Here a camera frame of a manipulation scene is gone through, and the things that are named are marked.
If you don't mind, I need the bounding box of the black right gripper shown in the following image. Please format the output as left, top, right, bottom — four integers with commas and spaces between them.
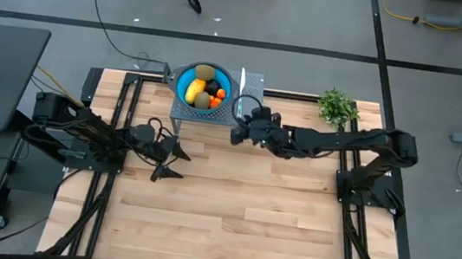
228, 102, 285, 154

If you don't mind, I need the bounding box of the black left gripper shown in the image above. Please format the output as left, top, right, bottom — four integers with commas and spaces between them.
141, 132, 194, 187

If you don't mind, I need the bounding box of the green-brown kiwi fruit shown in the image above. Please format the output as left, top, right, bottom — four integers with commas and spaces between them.
193, 62, 218, 82
192, 90, 212, 112

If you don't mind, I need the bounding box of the black avocado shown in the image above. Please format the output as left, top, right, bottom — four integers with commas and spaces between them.
203, 78, 223, 99

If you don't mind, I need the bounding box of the blue collapsible bowl grey rim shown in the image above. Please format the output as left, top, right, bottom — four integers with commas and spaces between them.
163, 57, 244, 120

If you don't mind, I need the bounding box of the grey perforated metal stand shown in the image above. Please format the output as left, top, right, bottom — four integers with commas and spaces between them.
162, 62, 267, 146

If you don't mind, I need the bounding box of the green plant in white pot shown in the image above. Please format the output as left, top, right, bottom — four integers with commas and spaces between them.
315, 86, 363, 132

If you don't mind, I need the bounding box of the black monitor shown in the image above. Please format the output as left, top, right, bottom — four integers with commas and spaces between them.
0, 24, 53, 138

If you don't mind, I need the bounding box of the black aluminium table frame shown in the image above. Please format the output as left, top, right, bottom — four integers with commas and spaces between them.
35, 61, 439, 259

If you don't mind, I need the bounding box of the short yellow cable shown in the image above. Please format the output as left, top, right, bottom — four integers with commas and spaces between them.
32, 64, 90, 108

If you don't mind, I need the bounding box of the long yellow extension cable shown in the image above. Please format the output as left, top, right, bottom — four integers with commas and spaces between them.
378, 0, 462, 51

